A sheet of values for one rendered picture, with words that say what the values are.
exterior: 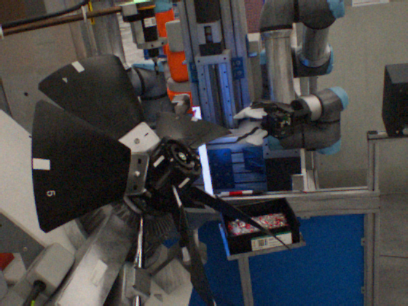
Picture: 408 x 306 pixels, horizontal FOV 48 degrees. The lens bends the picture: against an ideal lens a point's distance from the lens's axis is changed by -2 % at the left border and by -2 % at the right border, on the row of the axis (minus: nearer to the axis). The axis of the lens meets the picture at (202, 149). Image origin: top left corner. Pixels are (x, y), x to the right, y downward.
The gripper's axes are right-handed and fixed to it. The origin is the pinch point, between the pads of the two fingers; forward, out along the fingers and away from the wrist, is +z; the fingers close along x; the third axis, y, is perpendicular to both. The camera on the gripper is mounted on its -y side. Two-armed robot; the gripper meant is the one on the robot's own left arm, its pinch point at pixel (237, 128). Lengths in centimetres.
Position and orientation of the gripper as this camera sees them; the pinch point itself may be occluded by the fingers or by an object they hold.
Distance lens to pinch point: 124.5
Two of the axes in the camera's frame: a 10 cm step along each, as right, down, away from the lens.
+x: 0.9, 8.8, 4.7
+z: -8.7, 3.0, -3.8
